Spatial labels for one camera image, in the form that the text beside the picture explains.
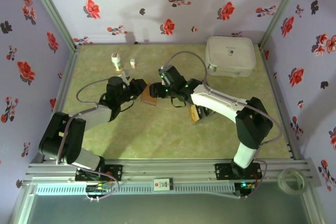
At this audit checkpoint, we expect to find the aluminium side rail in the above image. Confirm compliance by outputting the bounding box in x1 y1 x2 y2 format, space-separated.
258 44 302 161
41 45 82 162

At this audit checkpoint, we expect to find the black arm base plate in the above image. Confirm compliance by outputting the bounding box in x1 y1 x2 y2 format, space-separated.
214 163 263 180
75 164 124 183

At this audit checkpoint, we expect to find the arm grey camera cable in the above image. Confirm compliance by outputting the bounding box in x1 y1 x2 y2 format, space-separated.
167 51 284 147
55 78 112 166

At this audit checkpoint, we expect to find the white slotted cable duct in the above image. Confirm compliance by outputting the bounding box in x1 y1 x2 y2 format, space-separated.
35 183 236 196

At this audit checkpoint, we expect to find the aluminium corner post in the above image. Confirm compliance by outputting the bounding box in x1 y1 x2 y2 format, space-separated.
25 0 82 51
258 0 307 49

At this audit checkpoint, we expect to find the clear tape roll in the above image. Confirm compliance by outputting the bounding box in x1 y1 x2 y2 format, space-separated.
277 167 308 196

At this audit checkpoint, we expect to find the white zipped pouch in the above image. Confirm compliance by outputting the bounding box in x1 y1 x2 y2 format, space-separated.
205 36 257 78

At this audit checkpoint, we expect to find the large white pill bottle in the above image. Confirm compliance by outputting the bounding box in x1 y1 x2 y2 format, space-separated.
110 52 124 72

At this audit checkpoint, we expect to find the right arm grey camera cable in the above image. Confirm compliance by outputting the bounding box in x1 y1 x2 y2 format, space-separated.
167 51 284 147

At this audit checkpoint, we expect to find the black looped gripper cable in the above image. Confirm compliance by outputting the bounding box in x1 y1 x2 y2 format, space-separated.
169 97 191 109
119 98 139 112

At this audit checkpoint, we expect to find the brown cardboard piece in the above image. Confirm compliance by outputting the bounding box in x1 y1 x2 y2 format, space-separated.
140 82 159 107

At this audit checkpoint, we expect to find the red white label tag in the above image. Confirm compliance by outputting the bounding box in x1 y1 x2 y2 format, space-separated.
153 178 174 192

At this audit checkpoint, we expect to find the black credit card white print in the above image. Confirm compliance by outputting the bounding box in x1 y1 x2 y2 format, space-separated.
198 105 211 120

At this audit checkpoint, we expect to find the aluminium frame leg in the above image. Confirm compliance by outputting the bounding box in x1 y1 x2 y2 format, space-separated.
301 191 328 224
9 184 37 224

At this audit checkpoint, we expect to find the green circuit board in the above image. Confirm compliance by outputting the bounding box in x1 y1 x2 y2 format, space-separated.
86 183 112 193
240 181 257 191

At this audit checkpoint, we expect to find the left arm grey camera cable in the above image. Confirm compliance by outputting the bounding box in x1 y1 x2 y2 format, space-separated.
55 78 112 166

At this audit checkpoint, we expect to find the grey base cable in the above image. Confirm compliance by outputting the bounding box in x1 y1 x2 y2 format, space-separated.
84 170 121 203
233 159 269 200

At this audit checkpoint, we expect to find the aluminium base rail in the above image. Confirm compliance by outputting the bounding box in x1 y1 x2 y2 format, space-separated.
22 157 322 187

